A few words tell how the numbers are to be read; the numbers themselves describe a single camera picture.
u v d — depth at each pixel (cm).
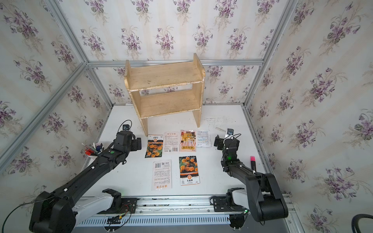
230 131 76
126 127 72
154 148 94
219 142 80
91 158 90
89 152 80
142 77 76
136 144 76
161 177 82
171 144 96
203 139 99
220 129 104
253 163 88
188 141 98
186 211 73
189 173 84
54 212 38
